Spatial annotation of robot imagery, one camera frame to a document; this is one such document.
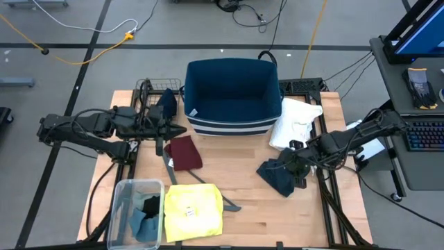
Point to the backlit black keyboard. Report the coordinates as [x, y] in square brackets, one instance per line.
[426, 135]

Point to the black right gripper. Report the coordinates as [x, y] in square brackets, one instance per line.
[297, 144]

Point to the light blue ribbed cloth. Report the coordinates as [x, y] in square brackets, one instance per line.
[144, 229]

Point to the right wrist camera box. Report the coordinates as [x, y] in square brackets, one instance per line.
[295, 162]

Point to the navy white striped fabric basket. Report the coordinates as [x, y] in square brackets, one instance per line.
[208, 74]

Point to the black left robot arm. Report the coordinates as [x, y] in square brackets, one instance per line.
[86, 125]

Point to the white paper sheet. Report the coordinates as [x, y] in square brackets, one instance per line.
[373, 147]

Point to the black round floor puck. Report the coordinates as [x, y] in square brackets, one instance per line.
[45, 51]

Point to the black monitor stand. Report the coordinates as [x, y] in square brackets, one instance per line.
[392, 52]

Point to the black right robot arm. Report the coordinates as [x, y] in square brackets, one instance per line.
[347, 140]

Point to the grey black work gloves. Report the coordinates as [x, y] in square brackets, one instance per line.
[419, 87]

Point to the black aluminium table frame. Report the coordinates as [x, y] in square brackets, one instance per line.
[301, 85]

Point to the yellow cloth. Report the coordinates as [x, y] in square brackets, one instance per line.
[194, 212]

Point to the mint green ribbed cloth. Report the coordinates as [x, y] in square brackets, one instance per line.
[140, 200]

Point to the plain navy cloth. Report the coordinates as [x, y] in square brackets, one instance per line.
[274, 177]

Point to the clear plastic container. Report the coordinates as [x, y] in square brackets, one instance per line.
[118, 208]

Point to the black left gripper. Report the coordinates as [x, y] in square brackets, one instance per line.
[159, 130]

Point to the maroon cloth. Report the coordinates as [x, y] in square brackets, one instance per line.
[185, 152]

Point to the white towel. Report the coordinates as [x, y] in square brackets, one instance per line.
[295, 121]

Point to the computer monitor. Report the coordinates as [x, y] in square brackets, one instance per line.
[426, 38]

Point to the grey desk cart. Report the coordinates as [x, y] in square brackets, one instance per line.
[423, 170]

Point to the black ribbed cloth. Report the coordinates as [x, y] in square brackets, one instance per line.
[152, 206]

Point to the navy Puma print cloth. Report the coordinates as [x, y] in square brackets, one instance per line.
[168, 100]

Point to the grey furniture foot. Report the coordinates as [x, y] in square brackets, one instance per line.
[17, 82]

